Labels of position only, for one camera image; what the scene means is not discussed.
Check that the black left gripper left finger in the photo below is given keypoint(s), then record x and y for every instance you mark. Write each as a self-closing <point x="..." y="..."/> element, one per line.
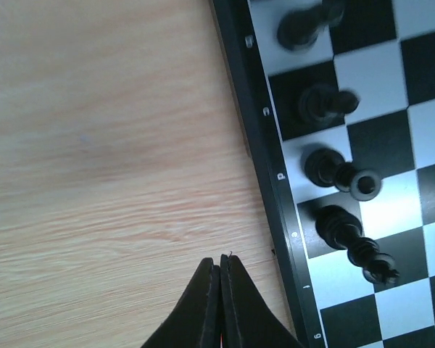
<point x="194" y="321"/>

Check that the black chess queen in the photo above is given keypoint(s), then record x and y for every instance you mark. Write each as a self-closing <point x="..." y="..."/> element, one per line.
<point x="326" y="167"/>

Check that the black white chess board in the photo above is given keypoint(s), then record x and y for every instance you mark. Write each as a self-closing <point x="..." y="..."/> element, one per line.
<point x="384" y="51"/>

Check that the black chess king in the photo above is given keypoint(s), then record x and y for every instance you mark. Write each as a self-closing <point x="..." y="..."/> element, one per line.
<point x="341" y="230"/>

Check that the black chess bishop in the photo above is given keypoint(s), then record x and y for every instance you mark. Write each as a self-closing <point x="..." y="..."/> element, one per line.
<point x="321" y="104"/>

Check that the black chess knight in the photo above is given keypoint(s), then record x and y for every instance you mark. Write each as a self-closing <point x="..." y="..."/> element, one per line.
<point x="299" y="28"/>

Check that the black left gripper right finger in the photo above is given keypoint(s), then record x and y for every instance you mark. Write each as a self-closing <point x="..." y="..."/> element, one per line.
<point x="247" y="320"/>

